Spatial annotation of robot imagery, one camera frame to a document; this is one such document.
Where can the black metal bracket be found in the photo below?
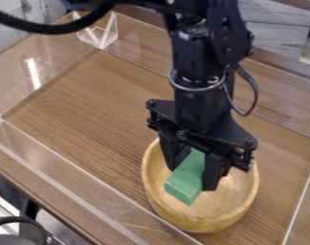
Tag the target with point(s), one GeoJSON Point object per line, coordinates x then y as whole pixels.
{"type": "Point", "coordinates": [46, 239]}

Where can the brown wooden bowl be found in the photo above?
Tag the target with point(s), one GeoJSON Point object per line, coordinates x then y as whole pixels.
{"type": "Point", "coordinates": [216, 208]}

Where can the clear acrylic tray walls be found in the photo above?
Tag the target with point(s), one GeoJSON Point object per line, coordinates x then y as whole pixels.
{"type": "Point", "coordinates": [74, 134]}

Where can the black table leg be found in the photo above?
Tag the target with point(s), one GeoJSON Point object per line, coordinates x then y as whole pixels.
{"type": "Point", "coordinates": [31, 209]}

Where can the green rectangular block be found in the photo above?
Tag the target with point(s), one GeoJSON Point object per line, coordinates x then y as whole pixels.
{"type": "Point", "coordinates": [183, 184]}

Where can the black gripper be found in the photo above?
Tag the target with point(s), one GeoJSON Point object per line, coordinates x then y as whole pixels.
{"type": "Point", "coordinates": [195, 121]}

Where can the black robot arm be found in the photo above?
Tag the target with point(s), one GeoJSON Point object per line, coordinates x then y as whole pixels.
{"type": "Point", "coordinates": [210, 42]}

